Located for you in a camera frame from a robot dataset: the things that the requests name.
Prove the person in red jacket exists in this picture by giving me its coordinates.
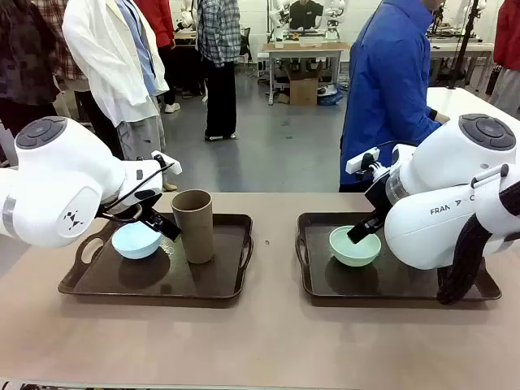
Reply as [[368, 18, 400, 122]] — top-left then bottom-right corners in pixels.
[[133, 0, 182, 115]]

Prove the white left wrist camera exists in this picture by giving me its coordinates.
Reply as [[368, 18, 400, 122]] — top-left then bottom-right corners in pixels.
[[151, 150, 182, 176]]

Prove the black tripod stand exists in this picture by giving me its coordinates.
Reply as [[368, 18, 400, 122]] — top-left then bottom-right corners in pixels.
[[446, 0, 488, 89]]

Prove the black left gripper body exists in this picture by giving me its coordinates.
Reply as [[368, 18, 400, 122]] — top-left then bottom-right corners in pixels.
[[101, 188, 164, 223]]

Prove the blue plastic bag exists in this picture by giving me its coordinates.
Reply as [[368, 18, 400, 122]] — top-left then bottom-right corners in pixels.
[[316, 83, 346, 107]]

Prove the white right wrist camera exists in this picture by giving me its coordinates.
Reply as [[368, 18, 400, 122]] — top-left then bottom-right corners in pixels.
[[346, 148, 383, 180]]

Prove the dark brown serving tray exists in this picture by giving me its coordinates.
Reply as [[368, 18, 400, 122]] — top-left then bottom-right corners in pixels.
[[58, 213, 254, 301], [295, 212, 502, 308]]

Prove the light blue bowl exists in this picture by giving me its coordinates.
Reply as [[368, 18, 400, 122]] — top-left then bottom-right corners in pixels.
[[111, 222, 163, 261]]

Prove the white side table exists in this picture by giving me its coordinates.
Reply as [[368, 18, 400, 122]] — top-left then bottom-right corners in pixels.
[[426, 86, 520, 135]]

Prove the right forearm blue sleeve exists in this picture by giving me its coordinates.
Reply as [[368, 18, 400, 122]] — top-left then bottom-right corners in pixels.
[[405, 103, 442, 133]]

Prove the brown topped background workbench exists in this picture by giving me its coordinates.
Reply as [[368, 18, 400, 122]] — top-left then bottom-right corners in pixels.
[[262, 41, 351, 106]]

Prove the tall brown cup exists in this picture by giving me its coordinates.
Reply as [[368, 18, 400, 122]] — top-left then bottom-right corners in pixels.
[[171, 189, 215, 265]]

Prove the person in red top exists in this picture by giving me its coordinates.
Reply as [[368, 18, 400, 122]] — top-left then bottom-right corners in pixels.
[[487, 0, 520, 117]]

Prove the person in black shirt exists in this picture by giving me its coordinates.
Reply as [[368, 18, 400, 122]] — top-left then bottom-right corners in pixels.
[[288, 0, 325, 32]]

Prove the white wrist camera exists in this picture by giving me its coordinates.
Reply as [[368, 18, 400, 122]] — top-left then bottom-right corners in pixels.
[[151, 150, 182, 176], [346, 148, 383, 180]]

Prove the person in white coat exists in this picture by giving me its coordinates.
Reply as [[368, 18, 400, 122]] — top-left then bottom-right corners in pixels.
[[63, 0, 179, 192]]

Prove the cardboard box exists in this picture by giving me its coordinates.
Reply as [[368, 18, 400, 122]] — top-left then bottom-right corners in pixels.
[[286, 64, 324, 107]]

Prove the person in blue plaid shirt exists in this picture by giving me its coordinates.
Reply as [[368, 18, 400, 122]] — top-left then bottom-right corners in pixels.
[[197, 0, 243, 142]]

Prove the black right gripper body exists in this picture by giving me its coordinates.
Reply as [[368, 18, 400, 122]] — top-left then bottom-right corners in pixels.
[[363, 174, 393, 223]]

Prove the person in blue jacket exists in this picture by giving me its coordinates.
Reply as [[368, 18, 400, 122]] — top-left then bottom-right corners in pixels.
[[339, 0, 451, 193]]

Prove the light green bowl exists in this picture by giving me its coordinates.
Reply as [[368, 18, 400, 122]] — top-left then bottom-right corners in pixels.
[[328, 225, 382, 268]]

